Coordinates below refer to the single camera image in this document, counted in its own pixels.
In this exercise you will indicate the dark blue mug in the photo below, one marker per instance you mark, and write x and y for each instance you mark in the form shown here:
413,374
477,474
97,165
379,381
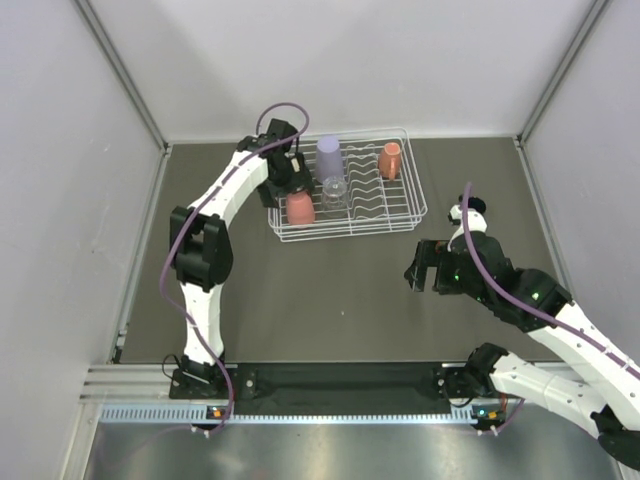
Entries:
477,204

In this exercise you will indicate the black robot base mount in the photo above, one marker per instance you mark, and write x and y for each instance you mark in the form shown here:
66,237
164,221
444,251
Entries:
359,388

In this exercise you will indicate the pink handled mug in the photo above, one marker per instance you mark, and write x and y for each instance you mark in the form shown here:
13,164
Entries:
389,161

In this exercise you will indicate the pink plastic cup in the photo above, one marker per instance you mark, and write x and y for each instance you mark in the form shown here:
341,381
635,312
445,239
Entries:
300,209

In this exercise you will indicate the white wire dish rack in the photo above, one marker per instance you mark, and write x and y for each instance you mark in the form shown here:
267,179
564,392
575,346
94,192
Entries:
373,203

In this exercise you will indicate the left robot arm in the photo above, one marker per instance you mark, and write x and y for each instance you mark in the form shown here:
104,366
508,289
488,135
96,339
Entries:
200,248

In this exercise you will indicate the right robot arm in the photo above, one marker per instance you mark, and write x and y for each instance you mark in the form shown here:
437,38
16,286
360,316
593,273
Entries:
604,403

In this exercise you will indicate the clear plastic cup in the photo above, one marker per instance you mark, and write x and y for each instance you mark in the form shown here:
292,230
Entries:
334,197

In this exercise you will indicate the slotted cable duct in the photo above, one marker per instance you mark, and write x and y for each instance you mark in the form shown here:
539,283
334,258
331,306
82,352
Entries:
210,415

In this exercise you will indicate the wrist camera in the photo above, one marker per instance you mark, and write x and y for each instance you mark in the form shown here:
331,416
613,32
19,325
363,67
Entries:
475,222
279,130

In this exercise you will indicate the lavender plastic cup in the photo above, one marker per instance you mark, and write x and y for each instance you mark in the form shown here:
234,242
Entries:
329,161

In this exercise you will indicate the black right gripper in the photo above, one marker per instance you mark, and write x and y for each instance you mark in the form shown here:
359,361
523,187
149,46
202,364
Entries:
429,254

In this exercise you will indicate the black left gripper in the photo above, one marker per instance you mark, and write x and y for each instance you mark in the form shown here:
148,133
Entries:
297,180

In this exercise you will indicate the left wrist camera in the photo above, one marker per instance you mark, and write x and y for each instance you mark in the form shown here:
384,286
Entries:
279,130

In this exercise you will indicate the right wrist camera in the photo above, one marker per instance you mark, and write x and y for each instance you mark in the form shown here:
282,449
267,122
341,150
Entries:
475,222

